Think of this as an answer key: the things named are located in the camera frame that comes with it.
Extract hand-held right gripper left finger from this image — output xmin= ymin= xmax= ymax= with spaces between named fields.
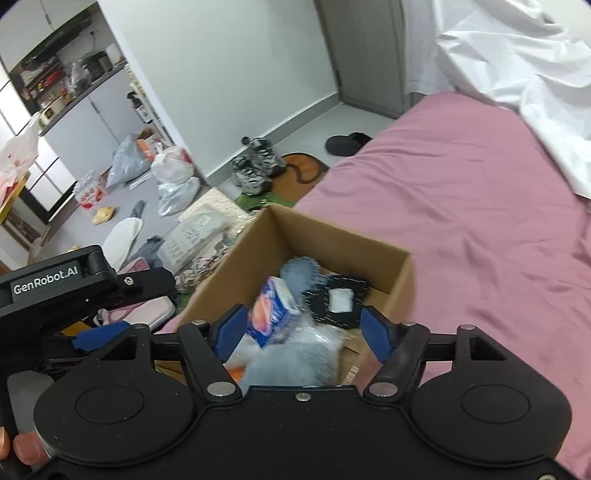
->
xmin=95 ymin=304 xmax=250 ymax=400

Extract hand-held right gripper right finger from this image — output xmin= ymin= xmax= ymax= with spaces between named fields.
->
xmin=360 ymin=305 xmax=513 ymax=400

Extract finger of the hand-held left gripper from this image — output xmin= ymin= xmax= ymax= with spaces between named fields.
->
xmin=69 ymin=320 xmax=132 ymax=354

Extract clear plastic bag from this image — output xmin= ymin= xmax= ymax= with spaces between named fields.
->
xmin=277 ymin=314 xmax=352 ymax=356

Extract grey fuzzy pouch pink heart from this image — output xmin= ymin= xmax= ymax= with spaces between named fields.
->
xmin=240 ymin=344 xmax=340 ymax=388

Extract cardboard box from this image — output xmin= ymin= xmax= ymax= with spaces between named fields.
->
xmin=154 ymin=204 xmax=416 ymax=384

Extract person's left hand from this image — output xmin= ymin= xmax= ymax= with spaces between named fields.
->
xmin=0 ymin=427 xmax=49 ymax=464

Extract pink padded sleeve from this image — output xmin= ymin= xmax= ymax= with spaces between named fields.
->
xmin=92 ymin=257 xmax=176 ymax=330

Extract black coaster with white patch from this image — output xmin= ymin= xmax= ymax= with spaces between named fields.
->
xmin=305 ymin=274 xmax=370 ymax=329

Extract patterned fabric package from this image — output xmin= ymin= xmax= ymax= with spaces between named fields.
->
xmin=175 ymin=249 xmax=232 ymax=294

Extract blue denim coaster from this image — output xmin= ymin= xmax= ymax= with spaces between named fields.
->
xmin=279 ymin=257 xmax=324 ymax=301

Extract white slipper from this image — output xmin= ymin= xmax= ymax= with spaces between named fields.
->
xmin=102 ymin=217 xmax=145 ymax=271

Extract dark grey furry cloth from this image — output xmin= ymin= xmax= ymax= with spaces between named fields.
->
xmin=139 ymin=235 xmax=164 ymax=268

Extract clear wrapped grey package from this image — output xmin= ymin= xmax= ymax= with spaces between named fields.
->
xmin=157 ymin=213 xmax=232 ymax=271

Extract red white snack package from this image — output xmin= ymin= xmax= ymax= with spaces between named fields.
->
xmin=74 ymin=171 xmax=109 ymax=209

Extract cream floral fabric package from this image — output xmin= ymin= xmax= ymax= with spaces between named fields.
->
xmin=178 ymin=187 xmax=254 ymax=232

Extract white orange shopping bag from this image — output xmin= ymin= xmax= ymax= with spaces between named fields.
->
xmin=0 ymin=111 xmax=42 ymax=208

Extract green cartoon floor mat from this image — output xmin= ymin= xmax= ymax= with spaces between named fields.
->
xmin=235 ymin=189 xmax=296 ymax=213

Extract white plastic bags on floor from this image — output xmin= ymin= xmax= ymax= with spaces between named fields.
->
xmin=157 ymin=178 xmax=201 ymax=217

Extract grey plastic bag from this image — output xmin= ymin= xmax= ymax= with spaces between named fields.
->
xmin=106 ymin=135 xmax=153 ymax=188

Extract white kitchen cabinet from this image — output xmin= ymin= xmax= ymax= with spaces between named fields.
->
xmin=0 ymin=60 xmax=160 ymax=222

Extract orange carton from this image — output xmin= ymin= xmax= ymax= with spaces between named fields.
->
xmin=136 ymin=130 xmax=160 ymax=160

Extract white plastic bag red print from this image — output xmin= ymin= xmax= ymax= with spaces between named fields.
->
xmin=151 ymin=147 xmax=195 ymax=185

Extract brown doormat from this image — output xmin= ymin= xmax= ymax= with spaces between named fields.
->
xmin=270 ymin=152 xmax=331 ymax=204

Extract black slipper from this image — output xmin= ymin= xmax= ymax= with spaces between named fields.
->
xmin=325 ymin=132 xmax=374 ymax=157

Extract black spray bottle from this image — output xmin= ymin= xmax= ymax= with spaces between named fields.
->
xmin=127 ymin=91 xmax=146 ymax=124

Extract white storage rack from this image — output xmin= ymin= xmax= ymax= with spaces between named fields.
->
xmin=127 ymin=67 xmax=174 ymax=148

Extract grey door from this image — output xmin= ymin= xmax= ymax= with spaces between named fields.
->
xmin=316 ymin=0 xmax=409 ymax=118

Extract white cover cloth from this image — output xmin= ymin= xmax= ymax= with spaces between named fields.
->
xmin=406 ymin=0 xmax=591 ymax=199

